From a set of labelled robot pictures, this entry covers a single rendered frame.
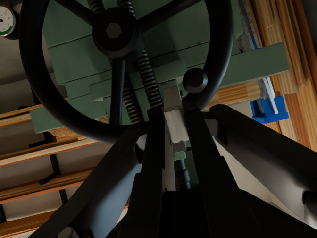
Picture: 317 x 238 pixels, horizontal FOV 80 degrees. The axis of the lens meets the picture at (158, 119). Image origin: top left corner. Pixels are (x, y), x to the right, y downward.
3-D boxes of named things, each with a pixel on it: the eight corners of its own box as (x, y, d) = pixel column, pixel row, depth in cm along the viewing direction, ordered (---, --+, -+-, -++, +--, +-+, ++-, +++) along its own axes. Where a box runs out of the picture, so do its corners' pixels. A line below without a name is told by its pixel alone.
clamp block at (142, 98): (178, 77, 33) (190, 128, 33) (179, 85, 46) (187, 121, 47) (99, 98, 35) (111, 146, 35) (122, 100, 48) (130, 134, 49)
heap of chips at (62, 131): (72, 124, 48) (75, 135, 48) (95, 120, 60) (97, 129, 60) (42, 131, 49) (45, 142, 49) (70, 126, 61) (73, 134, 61)
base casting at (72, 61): (237, -13, 39) (246, 31, 40) (204, 56, 96) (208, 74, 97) (45, 48, 45) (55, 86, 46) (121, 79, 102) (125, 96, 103)
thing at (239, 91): (245, 83, 55) (248, 96, 55) (243, 83, 57) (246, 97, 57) (54, 131, 64) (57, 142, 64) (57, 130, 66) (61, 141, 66)
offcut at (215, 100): (216, 88, 42) (221, 106, 43) (216, 89, 45) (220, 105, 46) (199, 92, 43) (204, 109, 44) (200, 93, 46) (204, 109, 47)
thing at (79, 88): (235, 34, 40) (239, 53, 40) (216, 58, 61) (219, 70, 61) (63, 83, 45) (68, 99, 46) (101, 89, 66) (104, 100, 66)
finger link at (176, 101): (172, 109, 14) (182, 106, 14) (170, 86, 21) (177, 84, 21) (181, 142, 16) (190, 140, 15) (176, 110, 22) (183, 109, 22)
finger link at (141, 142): (171, 148, 14) (132, 156, 14) (170, 119, 18) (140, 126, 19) (166, 130, 13) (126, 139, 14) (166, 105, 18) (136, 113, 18)
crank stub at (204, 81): (177, 82, 18) (192, 60, 18) (178, 88, 24) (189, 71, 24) (198, 97, 18) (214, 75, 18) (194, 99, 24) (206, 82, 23)
